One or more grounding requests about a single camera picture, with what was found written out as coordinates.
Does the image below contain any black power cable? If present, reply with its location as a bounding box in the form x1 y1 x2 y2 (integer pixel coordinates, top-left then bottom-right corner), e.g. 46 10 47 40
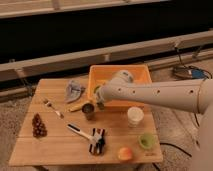
152 39 213 171

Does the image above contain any black white dish brush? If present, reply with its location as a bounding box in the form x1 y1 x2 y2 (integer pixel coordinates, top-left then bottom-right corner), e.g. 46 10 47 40
67 124 105 155

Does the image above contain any blue grey floor device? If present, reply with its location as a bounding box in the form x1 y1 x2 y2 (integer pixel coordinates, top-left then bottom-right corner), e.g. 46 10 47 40
172 66 213 79

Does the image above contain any dark metal cup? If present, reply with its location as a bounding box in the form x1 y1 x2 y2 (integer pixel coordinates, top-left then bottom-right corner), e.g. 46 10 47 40
82 103 95 120

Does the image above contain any dark grape bunch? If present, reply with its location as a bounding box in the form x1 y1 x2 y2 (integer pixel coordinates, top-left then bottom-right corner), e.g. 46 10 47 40
32 114 47 138

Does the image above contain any green plastic cup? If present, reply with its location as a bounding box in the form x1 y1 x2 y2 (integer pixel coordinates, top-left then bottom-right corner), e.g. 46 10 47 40
139 133 155 150

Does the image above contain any orange plastic bin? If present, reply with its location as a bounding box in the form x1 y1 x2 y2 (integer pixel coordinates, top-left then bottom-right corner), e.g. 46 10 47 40
87 64 152 102

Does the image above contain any green pepper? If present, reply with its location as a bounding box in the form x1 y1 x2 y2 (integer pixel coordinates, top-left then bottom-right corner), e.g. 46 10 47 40
93 86 100 94

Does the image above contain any yellow banana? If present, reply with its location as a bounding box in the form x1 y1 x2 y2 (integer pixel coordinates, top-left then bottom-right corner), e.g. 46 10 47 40
68 101 90 112

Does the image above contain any peach fruit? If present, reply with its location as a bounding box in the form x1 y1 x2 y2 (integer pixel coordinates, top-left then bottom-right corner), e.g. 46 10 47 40
118 147 133 161

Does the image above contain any white paper cup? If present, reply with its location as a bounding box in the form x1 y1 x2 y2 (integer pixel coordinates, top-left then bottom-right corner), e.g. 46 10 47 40
127 107 144 127

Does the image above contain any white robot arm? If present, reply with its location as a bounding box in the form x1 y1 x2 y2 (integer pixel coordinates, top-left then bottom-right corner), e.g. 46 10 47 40
95 70 213 171

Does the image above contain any wooden table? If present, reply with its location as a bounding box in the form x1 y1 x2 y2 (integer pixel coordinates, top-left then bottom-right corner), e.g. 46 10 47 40
9 79 163 166

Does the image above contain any grey crumpled cloth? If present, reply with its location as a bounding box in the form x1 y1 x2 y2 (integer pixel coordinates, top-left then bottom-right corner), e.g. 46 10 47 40
65 80 85 103

